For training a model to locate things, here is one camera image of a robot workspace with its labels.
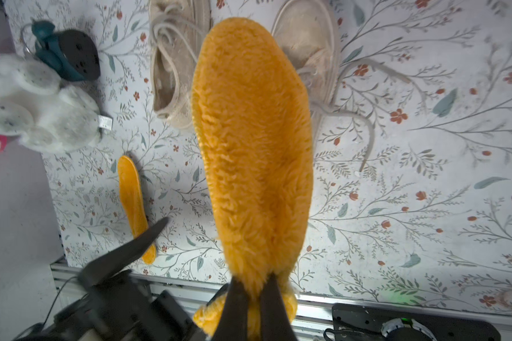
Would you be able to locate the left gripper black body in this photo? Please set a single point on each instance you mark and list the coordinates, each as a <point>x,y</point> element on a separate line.
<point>123,308</point>

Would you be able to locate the beige lace sneaker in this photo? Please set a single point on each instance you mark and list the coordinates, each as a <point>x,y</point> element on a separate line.
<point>177,29</point>
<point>307,33</point>

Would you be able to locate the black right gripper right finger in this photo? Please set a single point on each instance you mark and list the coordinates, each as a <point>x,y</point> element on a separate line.
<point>275,325</point>

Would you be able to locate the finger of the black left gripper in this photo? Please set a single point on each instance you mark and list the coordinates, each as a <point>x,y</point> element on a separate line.
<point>119,255</point>

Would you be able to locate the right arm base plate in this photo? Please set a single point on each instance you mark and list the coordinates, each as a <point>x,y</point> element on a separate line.
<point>354,322</point>

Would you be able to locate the white fluffy plush dog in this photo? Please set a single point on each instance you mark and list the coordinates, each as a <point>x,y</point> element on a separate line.
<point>44,114</point>

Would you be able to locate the yellow insole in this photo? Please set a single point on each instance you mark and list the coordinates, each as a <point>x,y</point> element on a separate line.
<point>251,117</point>
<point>130,193</point>

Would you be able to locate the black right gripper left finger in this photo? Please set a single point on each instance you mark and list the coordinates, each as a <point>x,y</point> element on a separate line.
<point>233,321</point>

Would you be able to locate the teal handheld device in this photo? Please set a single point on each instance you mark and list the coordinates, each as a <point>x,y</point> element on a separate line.
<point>71,53</point>

